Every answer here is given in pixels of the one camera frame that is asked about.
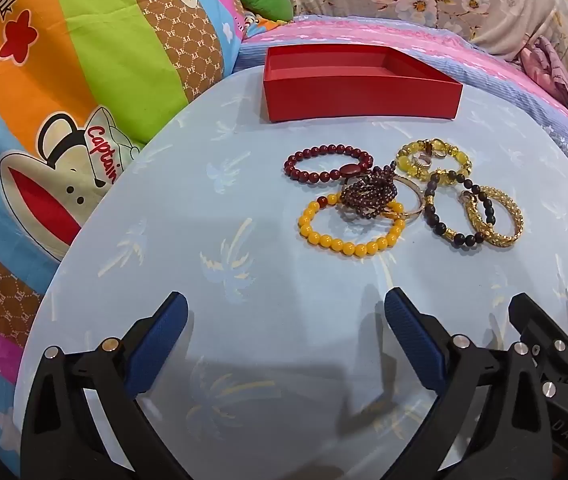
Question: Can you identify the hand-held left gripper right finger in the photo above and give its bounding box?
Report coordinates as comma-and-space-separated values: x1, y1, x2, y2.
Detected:
384, 287, 555, 480

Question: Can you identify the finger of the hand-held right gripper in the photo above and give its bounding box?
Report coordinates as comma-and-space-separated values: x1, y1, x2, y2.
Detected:
508, 293, 568, 362

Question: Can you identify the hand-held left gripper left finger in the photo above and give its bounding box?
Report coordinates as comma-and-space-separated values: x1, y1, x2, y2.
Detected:
20, 291, 189, 480

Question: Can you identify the gold chain bracelet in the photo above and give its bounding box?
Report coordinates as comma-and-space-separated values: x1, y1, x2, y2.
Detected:
459, 186, 525, 248

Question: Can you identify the yellow bead bracelet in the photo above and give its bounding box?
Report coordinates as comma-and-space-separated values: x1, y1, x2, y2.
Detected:
298, 192, 405, 258

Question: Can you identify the black and gold bead bracelet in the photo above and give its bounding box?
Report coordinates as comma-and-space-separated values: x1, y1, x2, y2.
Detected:
423, 172, 496, 248

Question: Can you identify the thin gold bangle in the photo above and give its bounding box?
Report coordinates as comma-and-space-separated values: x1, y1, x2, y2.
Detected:
381, 175, 425, 222

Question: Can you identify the garnet small-bead bracelet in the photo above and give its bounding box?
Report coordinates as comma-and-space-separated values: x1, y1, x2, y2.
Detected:
339, 166, 399, 221

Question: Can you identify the yellow crystal bracelet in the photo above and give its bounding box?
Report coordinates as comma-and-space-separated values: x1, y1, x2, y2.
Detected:
395, 139, 474, 188

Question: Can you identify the dark red bead bracelet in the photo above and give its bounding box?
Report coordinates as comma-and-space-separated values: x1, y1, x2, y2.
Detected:
284, 144, 375, 184

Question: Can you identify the red cardboard box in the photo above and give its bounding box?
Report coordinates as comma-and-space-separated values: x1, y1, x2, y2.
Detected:
263, 44, 464, 124

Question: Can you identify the light blue palm-print tablecloth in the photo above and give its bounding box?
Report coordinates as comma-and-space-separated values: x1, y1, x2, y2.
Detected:
14, 67, 568, 480

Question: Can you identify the pink and blue striped blanket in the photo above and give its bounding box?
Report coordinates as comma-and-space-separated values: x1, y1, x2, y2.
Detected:
234, 14, 568, 186

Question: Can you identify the pink crumpled cloth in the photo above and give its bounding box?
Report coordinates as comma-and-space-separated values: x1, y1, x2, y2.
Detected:
519, 35, 568, 121

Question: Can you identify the colourful cartoon quilt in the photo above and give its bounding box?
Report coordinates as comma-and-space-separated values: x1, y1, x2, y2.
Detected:
0, 0, 249, 476

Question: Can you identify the floral bed sheet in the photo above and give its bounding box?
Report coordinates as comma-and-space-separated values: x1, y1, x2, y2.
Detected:
241, 0, 568, 111

